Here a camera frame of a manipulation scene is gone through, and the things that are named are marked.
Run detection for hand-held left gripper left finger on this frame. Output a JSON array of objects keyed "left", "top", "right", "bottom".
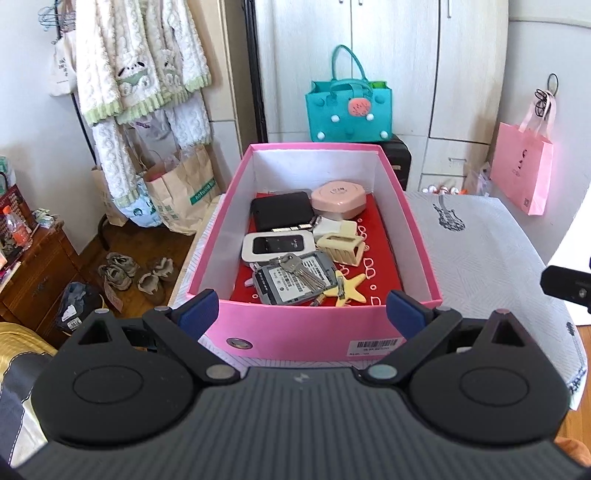
[{"left": 76, "top": 288, "right": 241, "bottom": 384}]

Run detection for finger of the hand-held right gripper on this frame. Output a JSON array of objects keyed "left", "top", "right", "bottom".
[{"left": 540, "top": 264, "right": 591, "bottom": 311}]

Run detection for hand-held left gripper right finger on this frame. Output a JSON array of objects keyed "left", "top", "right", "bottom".
[{"left": 358, "top": 290, "right": 527, "bottom": 386}]

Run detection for pink cardboard box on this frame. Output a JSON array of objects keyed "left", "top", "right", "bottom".
[{"left": 187, "top": 142, "right": 444, "bottom": 363}]

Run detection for red printed paper sheet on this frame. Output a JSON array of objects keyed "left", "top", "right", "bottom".
[{"left": 228, "top": 191, "right": 404, "bottom": 308}]

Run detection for yellow star-shaped ornament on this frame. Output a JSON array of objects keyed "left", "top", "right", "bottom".
[{"left": 322, "top": 269, "right": 376, "bottom": 308}]

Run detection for pair of beige slippers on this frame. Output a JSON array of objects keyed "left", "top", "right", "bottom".
[{"left": 148, "top": 257, "right": 175, "bottom": 282}]

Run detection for brown fur-lined shoe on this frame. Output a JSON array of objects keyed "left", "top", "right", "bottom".
[{"left": 137, "top": 272, "right": 162, "bottom": 296}]

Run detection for grey hard drive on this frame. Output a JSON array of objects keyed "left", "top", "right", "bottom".
[{"left": 252, "top": 251, "right": 336, "bottom": 306}]

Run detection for beige hair claw clip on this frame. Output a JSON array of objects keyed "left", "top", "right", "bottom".
[{"left": 315, "top": 220, "right": 366, "bottom": 268}]

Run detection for white portable wifi router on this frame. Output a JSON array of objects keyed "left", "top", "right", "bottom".
[{"left": 241, "top": 231, "right": 316, "bottom": 265}]

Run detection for metal keys bunch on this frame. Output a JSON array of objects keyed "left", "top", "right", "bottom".
[{"left": 268, "top": 252, "right": 326, "bottom": 292}]

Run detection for white green plastic bag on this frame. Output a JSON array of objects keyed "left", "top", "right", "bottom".
[{"left": 117, "top": 182, "right": 163, "bottom": 229}]

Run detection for brown paper bag green label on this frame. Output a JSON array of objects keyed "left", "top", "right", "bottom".
[{"left": 143, "top": 144, "right": 218, "bottom": 236}]

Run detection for pink paper gift bag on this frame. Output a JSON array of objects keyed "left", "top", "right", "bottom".
[{"left": 489, "top": 99, "right": 555, "bottom": 216}]

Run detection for black power bank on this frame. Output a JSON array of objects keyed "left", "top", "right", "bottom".
[{"left": 250, "top": 191, "right": 315, "bottom": 232}]

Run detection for pink rounded plastic case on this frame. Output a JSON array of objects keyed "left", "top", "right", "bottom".
[{"left": 310, "top": 181, "right": 369, "bottom": 220}]

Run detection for black suitcase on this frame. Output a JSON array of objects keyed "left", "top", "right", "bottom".
[{"left": 381, "top": 134, "right": 413, "bottom": 191}]

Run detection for plain brown paper bag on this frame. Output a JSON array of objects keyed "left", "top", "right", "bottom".
[{"left": 90, "top": 164, "right": 127, "bottom": 227}]

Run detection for wooden cabinet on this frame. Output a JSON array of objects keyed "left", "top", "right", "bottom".
[{"left": 0, "top": 222, "right": 95, "bottom": 352}]

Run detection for white fleece pajama pants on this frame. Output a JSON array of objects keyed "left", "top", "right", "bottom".
[{"left": 90, "top": 95, "right": 214, "bottom": 217}]

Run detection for yellow patterned blanket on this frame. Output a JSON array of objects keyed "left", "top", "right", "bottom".
[{"left": 0, "top": 322, "right": 58, "bottom": 462}]

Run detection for grey white printed bag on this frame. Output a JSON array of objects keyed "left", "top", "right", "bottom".
[{"left": 131, "top": 111, "right": 174, "bottom": 148}]

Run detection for clear bottle orange label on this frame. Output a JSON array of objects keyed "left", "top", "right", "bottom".
[{"left": 0, "top": 205, "right": 34, "bottom": 251}]

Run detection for teal felt tote bag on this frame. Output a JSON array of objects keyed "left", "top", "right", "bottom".
[{"left": 305, "top": 45, "right": 394, "bottom": 143}]

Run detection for white wardrobe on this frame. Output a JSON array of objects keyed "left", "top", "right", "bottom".
[{"left": 254, "top": 0, "right": 509, "bottom": 195}]

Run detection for white green fleece pajama top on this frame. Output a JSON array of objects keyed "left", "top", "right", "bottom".
[{"left": 74, "top": 0, "right": 213, "bottom": 126}]

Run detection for white canvas tote bag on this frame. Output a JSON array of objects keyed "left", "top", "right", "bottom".
[{"left": 48, "top": 28, "right": 80, "bottom": 97}]

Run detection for white wall charger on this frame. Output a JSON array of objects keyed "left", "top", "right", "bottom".
[{"left": 314, "top": 217, "right": 345, "bottom": 241}]

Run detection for black hair tie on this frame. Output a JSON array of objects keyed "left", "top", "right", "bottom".
[{"left": 533, "top": 73, "right": 560, "bottom": 116}]

